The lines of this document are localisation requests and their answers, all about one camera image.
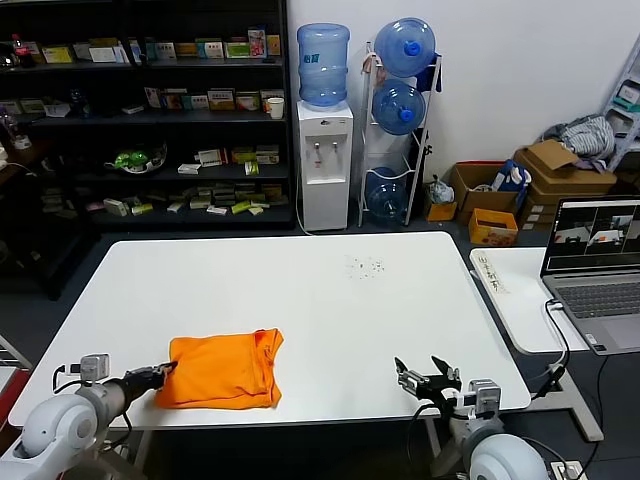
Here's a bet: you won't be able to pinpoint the orange t-shirt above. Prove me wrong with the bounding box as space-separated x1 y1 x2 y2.
154 327 285 410

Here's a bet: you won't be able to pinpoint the small orange cardboard box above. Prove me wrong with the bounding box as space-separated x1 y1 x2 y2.
468 208 520 247

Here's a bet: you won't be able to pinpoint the blue water jug with label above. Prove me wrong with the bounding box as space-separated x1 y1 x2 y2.
296 24 351 113

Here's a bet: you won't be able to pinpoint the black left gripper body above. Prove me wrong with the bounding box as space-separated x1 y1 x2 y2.
123 367 164 399

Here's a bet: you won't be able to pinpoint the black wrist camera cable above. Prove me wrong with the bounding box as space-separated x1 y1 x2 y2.
52 363 84 396
406 402 449 454

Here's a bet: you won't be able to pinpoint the black laptop power cable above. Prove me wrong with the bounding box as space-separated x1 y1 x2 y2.
582 355 617 480

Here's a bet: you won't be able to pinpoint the grey plastic bag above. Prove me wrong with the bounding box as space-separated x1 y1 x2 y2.
426 176 456 206

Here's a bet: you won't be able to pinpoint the orange framed medicine box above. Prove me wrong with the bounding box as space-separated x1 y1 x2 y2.
206 88 235 111

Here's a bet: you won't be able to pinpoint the black white bowl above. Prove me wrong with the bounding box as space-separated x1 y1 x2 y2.
103 143 169 176

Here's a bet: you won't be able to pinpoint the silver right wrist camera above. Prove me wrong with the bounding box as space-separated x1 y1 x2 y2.
467 378 501 417

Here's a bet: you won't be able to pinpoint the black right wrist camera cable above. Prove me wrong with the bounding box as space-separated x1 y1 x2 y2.
406 402 449 454

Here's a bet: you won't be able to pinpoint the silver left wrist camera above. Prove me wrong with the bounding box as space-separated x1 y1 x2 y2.
67 353 111 386

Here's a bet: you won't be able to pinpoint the black plug with cable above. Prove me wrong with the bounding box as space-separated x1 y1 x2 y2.
530 366 569 401

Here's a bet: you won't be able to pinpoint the blue capped water jug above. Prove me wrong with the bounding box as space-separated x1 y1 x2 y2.
373 17 437 79
371 79 427 137

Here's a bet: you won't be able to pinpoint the grey metal cart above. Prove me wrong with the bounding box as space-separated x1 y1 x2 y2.
0 331 33 396

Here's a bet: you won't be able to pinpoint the grey storage rack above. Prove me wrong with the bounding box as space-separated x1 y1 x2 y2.
602 47 640 171

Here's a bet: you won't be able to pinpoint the small yellow cardboard box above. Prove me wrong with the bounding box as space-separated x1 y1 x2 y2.
424 199 459 223

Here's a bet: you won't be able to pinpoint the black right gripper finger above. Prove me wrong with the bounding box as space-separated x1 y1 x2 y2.
430 355 462 385
393 356 430 398

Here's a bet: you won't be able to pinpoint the dark blue bottle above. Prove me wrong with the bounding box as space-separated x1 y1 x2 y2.
68 89 92 119

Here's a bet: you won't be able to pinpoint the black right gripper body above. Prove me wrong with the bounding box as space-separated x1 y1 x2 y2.
418 379 464 408

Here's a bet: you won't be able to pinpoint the white dispenser power cable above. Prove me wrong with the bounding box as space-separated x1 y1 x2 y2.
295 169 319 237

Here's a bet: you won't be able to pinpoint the white side table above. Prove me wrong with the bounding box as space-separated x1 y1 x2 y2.
468 247 606 444

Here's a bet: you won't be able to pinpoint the large cardboard box with flap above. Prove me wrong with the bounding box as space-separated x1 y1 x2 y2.
513 139 619 201

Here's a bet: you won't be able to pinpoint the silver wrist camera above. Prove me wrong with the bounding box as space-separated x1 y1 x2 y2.
67 353 111 386
467 378 501 417

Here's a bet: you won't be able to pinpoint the cola bottle red label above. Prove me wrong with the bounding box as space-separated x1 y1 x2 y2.
10 33 38 69

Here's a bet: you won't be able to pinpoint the white water dispenser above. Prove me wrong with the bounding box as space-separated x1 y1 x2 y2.
296 100 354 232

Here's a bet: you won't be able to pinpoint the white laptop cable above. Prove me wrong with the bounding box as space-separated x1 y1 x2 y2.
545 299 571 374

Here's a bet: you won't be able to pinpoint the black left wrist camera cable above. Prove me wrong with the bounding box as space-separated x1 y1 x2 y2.
52 363 84 396

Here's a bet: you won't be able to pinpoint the black metal shelving unit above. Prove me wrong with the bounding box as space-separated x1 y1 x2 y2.
0 0 294 232

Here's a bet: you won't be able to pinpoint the wide white blue box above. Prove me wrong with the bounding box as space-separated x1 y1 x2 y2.
144 40 177 63

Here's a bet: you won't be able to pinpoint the white wire jug rack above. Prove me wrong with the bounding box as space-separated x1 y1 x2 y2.
356 41 443 228

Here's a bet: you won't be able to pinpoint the grey laptop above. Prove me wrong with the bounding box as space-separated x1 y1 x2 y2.
541 196 640 358

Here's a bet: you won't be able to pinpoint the handwritten paper label strip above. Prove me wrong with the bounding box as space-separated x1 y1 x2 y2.
476 251 508 296

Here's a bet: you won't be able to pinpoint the stacked labelled cardboard boxes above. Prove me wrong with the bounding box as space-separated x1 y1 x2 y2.
518 191 563 233

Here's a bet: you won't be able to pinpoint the white power strip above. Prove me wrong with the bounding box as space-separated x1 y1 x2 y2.
549 460 585 480

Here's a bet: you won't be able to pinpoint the green snack packets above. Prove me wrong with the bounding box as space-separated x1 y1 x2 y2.
113 149 152 171

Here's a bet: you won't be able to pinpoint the blue white package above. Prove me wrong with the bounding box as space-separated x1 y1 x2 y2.
493 159 533 211

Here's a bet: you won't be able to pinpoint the stacked brown yellow boxes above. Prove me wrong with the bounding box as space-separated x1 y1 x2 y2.
259 184 288 207

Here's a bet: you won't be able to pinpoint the open brown cardboard box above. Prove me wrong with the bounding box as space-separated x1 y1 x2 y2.
450 161 520 226

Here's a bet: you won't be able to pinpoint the grey striped clothes pile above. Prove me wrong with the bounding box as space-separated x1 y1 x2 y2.
542 114 619 176

